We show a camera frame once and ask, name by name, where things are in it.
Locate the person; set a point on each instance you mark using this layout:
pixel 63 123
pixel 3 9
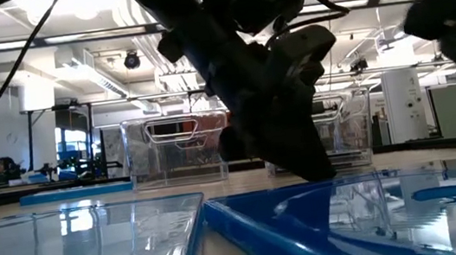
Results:
pixel 2 170

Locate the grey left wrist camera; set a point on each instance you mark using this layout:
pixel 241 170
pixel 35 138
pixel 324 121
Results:
pixel 305 46

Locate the black ceiling spotlight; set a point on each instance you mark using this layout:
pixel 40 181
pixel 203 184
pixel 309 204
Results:
pixel 131 60

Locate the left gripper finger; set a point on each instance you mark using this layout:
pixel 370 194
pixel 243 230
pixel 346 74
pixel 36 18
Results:
pixel 290 137
pixel 236 144

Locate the white cylindrical machine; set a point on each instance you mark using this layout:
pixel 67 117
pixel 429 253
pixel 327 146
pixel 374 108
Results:
pixel 404 106

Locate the grey-green partition panel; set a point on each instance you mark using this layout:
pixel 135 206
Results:
pixel 453 113

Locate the clear plastic bin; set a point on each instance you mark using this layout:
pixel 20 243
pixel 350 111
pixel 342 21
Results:
pixel 350 130
pixel 175 156

